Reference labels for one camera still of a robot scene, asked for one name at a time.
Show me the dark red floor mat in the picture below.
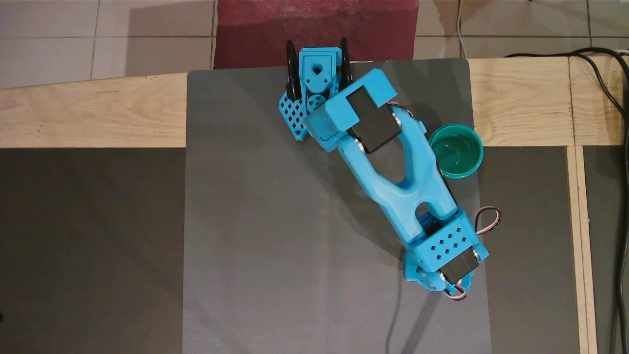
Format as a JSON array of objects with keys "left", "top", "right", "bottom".
[{"left": 213, "top": 0, "right": 420, "bottom": 70}]

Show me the grey rubber mat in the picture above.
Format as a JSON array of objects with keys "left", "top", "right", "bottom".
[{"left": 182, "top": 58, "right": 493, "bottom": 354}]

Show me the red white black servo wire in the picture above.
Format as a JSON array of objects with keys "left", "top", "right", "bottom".
[
  {"left": 444, "top": 281, "right": 468, "bottom": 302},
  {"left": 474, "top": 207, "right": 502, "bottom": 236}
]

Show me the black power cable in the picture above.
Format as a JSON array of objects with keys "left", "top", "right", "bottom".
[{"left": 505, "top": 47, "right": 629, "bottom": 354}]

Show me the green plastic cup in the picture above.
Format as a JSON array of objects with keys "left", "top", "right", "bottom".
[{"left": 429, "top": 123, "right": 484, "bottom": 179}]

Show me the thin white cable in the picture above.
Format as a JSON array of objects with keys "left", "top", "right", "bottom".
[{"left": 456, "top": 0, "right": 466, "bottom": 59}]

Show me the blue gripper body with servo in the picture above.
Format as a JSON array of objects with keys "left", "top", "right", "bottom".
[{"left": 403, "top": 252, "right": 452, "bottom": 293}]

